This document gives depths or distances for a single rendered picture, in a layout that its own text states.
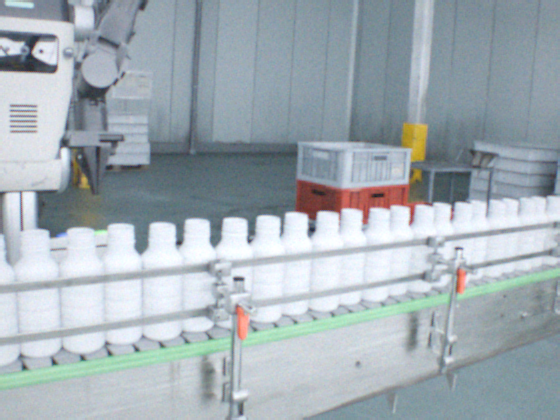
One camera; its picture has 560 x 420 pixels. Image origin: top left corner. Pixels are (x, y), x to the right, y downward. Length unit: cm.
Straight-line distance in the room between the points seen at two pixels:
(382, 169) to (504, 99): 968
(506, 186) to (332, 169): 509
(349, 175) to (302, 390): 236
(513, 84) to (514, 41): 90
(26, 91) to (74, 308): 65
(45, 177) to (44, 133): 10
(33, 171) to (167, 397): 67
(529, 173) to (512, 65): 534
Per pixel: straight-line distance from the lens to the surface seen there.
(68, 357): 82
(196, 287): 86
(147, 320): 83
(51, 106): 135
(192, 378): 87
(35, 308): 79
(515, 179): 808
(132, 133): 1045
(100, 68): 96
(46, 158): 135
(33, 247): 78
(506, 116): 1296
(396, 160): 358
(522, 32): 1297
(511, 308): 137
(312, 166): 342
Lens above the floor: 135
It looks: 11 degrees down
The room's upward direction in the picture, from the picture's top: 4 degrees clockwise
